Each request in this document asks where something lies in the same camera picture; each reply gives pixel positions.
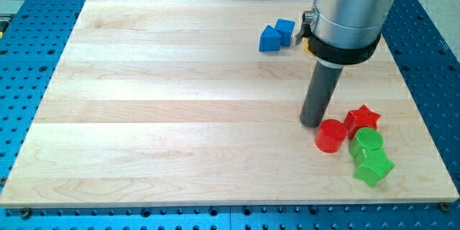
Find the silver and white robot arm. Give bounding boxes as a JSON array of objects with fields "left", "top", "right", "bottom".
[{"left": 295, "top": 0, "right": 394, "bottom": 65}]

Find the blue triangular block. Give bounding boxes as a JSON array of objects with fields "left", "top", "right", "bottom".
[{"left": 259, "top": 25, "right": 282, "bottom": 52}]

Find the wooden board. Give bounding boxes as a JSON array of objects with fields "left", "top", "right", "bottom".
[{"left": 1, "top": 0, "right": 459, "bottom": 208}]

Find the blue cube block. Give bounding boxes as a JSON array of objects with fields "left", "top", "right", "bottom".
[{"left": 275, "top": 19, "right": 295, "bottom": 47}]

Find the yellow block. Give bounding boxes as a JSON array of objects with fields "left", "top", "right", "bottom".
[{"left": 304, "top": 39, "right": 315, "bottom": 56}]

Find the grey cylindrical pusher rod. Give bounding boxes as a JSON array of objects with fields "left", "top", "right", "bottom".
[{"left": 300, "top": 60, "right": 344, "bottom": 127}]

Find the red cylinder block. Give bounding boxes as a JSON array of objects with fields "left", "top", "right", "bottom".
[{"left": 315, "top": 119, "right": 347, "bottom": 153}]

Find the red star block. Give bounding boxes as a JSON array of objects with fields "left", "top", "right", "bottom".
[{"left": 343, "top": 105, "right": 381, "bottom": 139}]

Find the green cylinder block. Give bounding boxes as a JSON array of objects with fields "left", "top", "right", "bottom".
[{"left": 349, "top": 127, "right": 383, "bottom": 157}]

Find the green star block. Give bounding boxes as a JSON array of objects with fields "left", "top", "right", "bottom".
[{"left": 353, "top": 148, "right": 395, "bottom": 188}]

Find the blue perforated metal table plate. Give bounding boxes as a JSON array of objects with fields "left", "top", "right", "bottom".
[{"left": 1, "top": 0, "right": 459, "bottom": 229}]

